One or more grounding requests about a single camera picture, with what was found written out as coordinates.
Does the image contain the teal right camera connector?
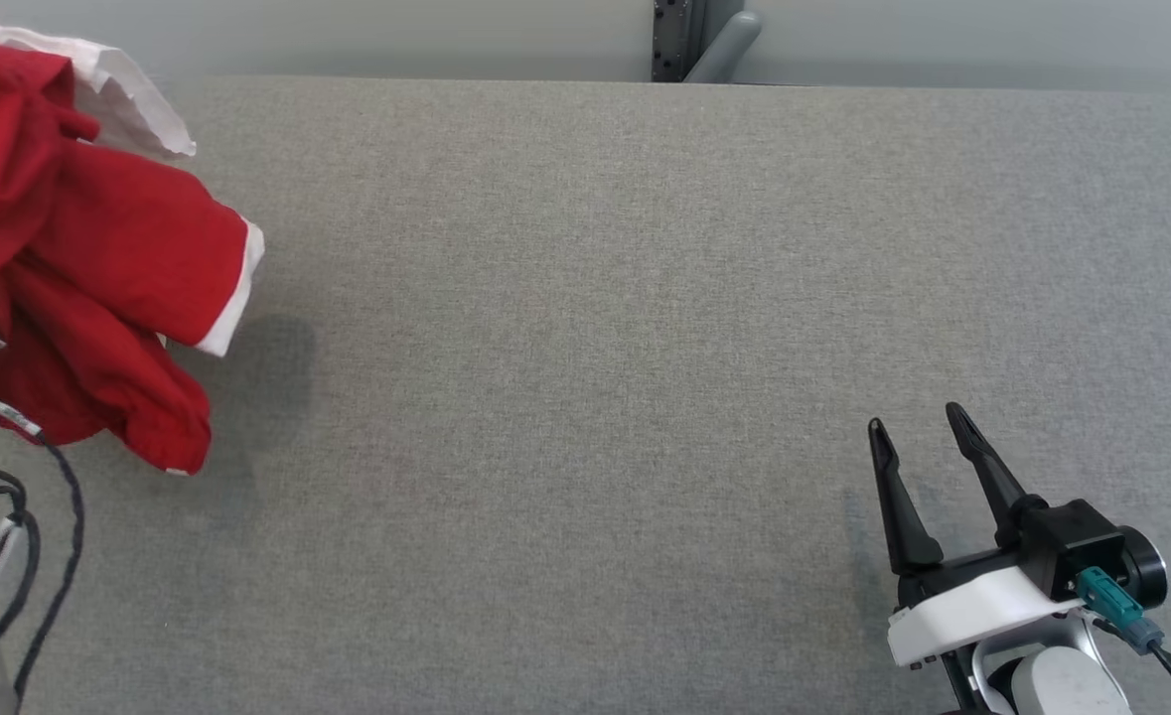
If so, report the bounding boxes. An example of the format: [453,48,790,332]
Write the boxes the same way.
[1075,566,1164,653]

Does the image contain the grey cylindrical bar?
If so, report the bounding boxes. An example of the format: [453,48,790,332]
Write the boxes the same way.
[682,8,765,85]

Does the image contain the black cable with white label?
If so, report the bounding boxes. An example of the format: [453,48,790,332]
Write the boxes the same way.
[0,387,86,706]

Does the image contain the red shorts with white trim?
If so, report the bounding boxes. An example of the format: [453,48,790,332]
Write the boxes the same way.
[0,129,266,476]

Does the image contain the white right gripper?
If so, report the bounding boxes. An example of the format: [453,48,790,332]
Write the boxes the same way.
[868,401,1086,669]

